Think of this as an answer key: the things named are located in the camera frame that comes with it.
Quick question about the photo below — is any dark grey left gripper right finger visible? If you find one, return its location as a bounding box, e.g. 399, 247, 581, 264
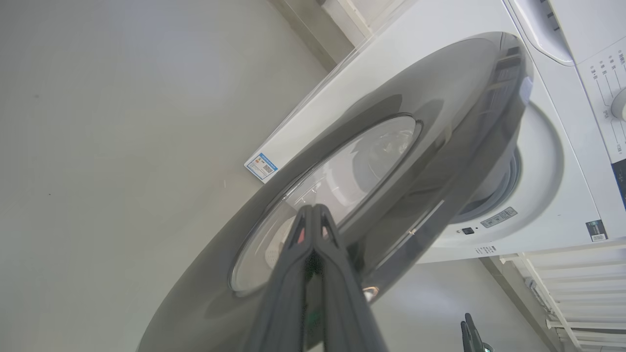
313, 204, 387, 352

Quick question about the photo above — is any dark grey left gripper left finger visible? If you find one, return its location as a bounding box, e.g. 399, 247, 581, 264
244, 205, 314, 352

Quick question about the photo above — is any black round glass washer door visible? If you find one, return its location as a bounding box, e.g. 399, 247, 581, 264
137, 32, 534, 352

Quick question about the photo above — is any white front-load washing machine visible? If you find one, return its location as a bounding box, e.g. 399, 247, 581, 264
245, 0, 626, 264

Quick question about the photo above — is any white metal railing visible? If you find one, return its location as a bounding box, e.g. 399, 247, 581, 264
499, 252, 626, 352

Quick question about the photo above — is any blue energy label sticker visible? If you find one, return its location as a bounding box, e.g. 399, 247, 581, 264
244, 153, 279, 184

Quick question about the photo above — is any white control knob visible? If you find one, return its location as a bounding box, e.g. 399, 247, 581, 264
611, 87, 626, 123

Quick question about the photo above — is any white detergent drawer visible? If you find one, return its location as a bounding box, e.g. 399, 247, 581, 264
506, 0, 577, 66

